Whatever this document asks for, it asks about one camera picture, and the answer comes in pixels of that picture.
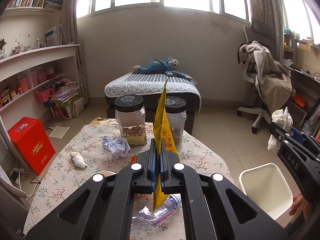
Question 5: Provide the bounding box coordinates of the white tissue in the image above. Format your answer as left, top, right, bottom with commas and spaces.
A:
267, 107, 293, 151

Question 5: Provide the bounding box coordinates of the red instant noodle bowl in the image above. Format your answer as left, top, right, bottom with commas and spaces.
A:
98, 171, 147, 200

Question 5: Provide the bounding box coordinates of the clear plastic water bottle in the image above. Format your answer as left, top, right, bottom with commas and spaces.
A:
131, 194, 181, 231

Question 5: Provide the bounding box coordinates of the lavender paper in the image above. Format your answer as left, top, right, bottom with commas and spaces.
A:
102, 136, 131, 159

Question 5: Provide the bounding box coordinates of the yellow snack packet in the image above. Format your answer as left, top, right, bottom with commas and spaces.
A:
153, 80, 177, 211

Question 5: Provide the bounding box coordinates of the white wad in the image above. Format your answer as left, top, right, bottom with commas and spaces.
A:
70, 152, 88, 168

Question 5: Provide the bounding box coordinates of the white trash bin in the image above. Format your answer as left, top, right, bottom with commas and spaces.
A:
239, 163, 293, 220

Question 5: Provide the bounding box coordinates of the right hand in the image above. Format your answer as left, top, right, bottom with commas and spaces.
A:
289, 193, 317, 223

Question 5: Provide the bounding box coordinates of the white office chair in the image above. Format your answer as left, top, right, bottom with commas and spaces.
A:
236, 26, 277, 134

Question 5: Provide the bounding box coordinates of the beige blanket on chair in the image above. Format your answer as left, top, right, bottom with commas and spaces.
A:
237, 41, 293, 113

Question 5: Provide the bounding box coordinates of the jar with peanuts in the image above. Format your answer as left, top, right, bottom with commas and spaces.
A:
114, 94, 147, 147

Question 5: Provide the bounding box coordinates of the dark ottoman bed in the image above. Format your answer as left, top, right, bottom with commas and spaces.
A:
104, 71, 202, 136

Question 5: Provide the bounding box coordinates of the jar with brown balls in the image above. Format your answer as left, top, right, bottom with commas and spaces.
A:
165, 96, 187, 148

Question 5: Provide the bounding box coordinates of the wooden desk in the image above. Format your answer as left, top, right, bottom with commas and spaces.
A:
283, 34, 319, 131

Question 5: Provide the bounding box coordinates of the quilted grey white cover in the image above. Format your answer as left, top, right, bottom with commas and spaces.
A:
104, 71, 202, 113

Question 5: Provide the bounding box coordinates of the paper sheet on floor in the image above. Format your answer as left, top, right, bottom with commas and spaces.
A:
49, 126, 70, 139

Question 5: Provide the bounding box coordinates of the blue plush monkey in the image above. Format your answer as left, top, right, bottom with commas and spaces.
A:
132, 57, 193, 81

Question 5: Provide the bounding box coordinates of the stack of papers on shelf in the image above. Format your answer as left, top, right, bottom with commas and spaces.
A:
50, 79, 80, 103

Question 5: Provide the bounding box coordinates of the red gift box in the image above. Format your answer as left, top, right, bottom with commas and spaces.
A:
8, 117, 55, 175

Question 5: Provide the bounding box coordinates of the pink plastic basket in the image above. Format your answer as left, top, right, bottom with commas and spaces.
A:
34, 87, 52, 103

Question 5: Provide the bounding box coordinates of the white bookshelf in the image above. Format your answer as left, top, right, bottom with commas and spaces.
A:
1, 0, 78, 166

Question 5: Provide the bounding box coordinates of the pink pen holder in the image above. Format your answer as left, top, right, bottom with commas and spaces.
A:
18, 76, 29, 93

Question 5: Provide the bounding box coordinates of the left grey curtain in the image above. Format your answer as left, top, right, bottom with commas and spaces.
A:
60, 0, 89, 105

